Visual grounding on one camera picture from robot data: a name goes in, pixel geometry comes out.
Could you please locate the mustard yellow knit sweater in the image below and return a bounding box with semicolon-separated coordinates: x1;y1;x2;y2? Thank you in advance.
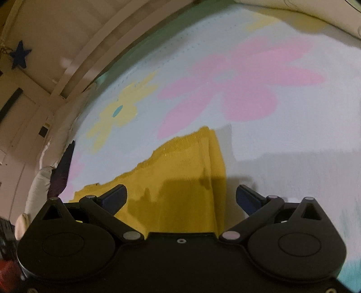
72;127;226;236

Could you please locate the folded dark striped garment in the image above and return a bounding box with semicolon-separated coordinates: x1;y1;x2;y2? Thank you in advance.
47;140;75;198

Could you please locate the grey white pillow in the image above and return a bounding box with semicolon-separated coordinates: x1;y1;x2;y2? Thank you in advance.
14;166;56;240

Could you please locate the beige wooden headboard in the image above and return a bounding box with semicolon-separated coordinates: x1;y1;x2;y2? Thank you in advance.
1;1;192;98

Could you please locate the floral white rolled duvet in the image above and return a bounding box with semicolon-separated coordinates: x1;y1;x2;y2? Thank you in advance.
236;0;360;38

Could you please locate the black wall socket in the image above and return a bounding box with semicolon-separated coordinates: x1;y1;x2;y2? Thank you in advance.
39;126;49;138

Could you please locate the black bar handle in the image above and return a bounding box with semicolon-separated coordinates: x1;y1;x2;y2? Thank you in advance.
0;87;23;123

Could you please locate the dark star wall decoration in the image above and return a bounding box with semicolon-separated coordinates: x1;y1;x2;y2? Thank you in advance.
9;40;32;70

